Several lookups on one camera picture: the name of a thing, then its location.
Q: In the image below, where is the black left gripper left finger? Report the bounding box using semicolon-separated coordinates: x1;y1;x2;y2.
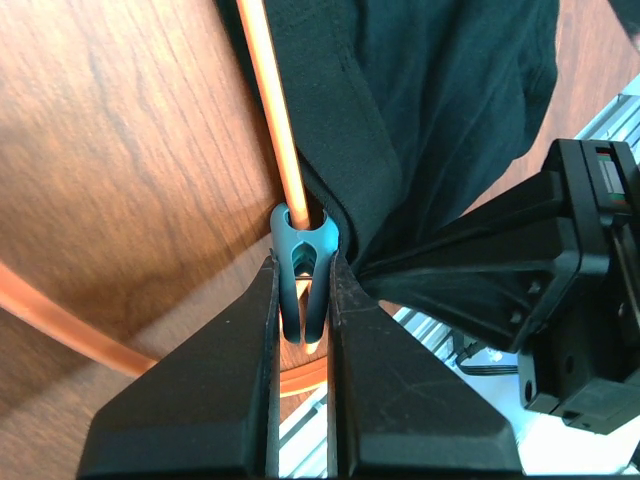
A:
77;255;279;478

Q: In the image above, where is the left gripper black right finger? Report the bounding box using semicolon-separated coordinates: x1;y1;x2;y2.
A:
327;254;523;475

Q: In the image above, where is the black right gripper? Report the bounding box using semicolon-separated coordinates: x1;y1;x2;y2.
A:
360;139;639;433

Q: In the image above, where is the teal clothespin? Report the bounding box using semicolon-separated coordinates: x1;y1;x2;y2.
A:
270;204;339;344

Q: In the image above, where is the black underwear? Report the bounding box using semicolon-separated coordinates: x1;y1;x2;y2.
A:
214;0;561;306

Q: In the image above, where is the orange plastic hanger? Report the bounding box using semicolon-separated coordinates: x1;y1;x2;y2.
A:
1;1;315;378

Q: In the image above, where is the aluminium rail frame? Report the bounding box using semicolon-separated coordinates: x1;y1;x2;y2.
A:
277;92;640;479

